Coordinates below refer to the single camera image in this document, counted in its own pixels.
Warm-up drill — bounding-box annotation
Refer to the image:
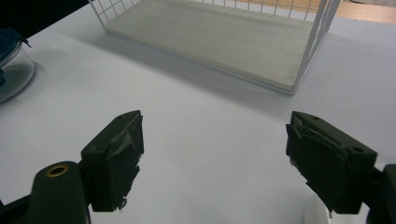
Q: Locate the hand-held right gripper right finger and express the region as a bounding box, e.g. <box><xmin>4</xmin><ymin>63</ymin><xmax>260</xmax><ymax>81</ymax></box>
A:
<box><xmin>285</xmin><ymin>110</ymin><xmax>378</xmax><ymax>215</ymax></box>

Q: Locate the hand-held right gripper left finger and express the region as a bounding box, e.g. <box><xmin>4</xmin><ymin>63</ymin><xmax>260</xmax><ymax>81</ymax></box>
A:
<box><xmin>80</xmin><ymin>109</ymin><xmax>145</xmax><ymax>213</ymax></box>

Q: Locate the white rectangular plastic container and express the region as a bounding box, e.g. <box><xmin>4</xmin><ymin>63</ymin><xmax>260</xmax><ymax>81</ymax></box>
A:
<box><xmin>303</xmin><ymin>193</ymin><xmax>332</xmax><ymax>224</ymax></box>

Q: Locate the round glass container blue lid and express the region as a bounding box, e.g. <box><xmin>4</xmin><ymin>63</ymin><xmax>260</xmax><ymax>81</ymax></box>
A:
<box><xmin>0</xmin><ymin>27</ymin><xmax>35</xmax><ymax>105</ymax></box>

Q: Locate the white wire shelf rack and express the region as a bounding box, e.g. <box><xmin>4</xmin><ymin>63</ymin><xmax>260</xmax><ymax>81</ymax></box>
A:
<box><xmin>88</xmin><ymin>0</ymin><xmax>342</xmax><ymax>96</ymax></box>

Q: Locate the wooden table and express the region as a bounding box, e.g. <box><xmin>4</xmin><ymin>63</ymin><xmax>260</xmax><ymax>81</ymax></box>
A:
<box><xmin>246</xmin><ymin>0</ymin><xmax>396</xmax><ymax>25</ymax></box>

